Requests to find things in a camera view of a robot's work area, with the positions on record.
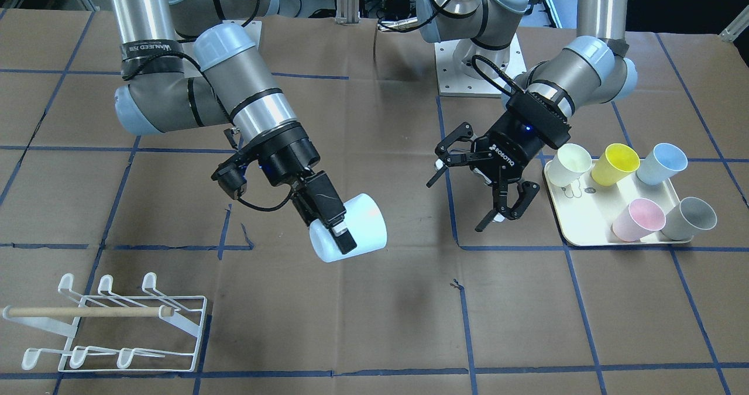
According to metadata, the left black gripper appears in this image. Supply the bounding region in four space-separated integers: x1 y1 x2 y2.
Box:
426 91 572 232

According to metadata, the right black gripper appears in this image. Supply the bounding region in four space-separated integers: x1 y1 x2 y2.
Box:
211 121 358 254

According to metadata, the light blue plastic cup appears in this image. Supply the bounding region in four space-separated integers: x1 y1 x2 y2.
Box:
308 193 387 263

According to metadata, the white plastic cup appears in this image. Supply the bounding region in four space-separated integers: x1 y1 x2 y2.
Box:
547 143 592 187

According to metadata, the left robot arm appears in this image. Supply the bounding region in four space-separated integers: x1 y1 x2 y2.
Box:
415 0 638 232

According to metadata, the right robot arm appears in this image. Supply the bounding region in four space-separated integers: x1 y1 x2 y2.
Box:
111 0 363 255

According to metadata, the yellow plastic cup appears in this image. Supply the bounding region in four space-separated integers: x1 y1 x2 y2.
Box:
591 143 640 187

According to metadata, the pink plastic cup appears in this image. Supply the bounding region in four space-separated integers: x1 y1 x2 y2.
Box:
611 198 666 242

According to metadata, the grey plastic cup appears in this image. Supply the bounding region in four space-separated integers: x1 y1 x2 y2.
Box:
661 197 719 241

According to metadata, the brown paper table cover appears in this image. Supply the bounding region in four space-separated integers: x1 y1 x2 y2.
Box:
2 9 747 394

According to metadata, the cream plastic tray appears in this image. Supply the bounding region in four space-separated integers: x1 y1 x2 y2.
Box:
543 162 681 246

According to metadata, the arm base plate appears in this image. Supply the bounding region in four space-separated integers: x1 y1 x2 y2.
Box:
434 29 523 97

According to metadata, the white wire cup rack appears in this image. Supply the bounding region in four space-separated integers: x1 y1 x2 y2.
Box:
2 272 209 375

